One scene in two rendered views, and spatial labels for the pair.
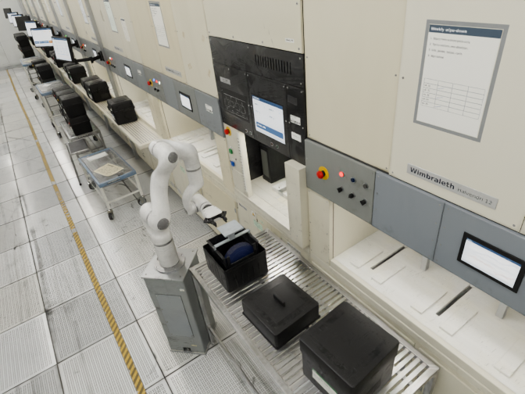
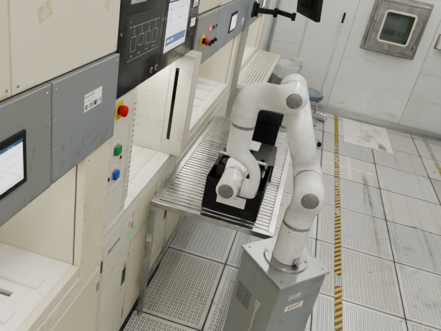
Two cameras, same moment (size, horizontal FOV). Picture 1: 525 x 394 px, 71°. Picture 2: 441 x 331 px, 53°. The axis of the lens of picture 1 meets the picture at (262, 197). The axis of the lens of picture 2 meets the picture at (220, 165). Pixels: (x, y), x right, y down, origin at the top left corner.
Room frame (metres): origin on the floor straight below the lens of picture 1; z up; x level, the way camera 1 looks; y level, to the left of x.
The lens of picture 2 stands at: (3.17, 1.32, 1.93)
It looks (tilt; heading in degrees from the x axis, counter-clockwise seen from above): 27 degrees down; 219
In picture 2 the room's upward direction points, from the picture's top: 12 degrees clockwise
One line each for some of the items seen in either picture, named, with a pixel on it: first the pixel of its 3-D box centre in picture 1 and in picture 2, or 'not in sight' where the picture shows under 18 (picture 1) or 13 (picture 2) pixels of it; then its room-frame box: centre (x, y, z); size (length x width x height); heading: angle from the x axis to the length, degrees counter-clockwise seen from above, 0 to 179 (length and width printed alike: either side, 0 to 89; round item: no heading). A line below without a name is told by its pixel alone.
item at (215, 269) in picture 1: (235, 258); (237, 186); (1.62, 0.20, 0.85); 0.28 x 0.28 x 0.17; 30
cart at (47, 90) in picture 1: (59, 107); not in sight; (6.59, 3.42, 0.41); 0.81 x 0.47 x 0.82; 31
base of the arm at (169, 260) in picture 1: (166, 251); (291, 241); (1.75, 0.63, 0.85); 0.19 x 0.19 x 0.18
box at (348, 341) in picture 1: (347, 357); (258, 120); (0.89, -0.27, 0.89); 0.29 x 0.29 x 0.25; 35
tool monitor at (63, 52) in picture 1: (78, 50); not in sight; (4.75, 1.97, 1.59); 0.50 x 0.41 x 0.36; 121
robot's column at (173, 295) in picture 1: (183, 302); (265, 320); (1.75, 0.63, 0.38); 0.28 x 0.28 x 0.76; 76
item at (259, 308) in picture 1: (280, 306); (251, 155); (1.25, -0.02, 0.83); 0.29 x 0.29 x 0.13; 34
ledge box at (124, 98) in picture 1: (121, 109); not in sight; (4.39, 1.57, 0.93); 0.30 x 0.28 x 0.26; 28
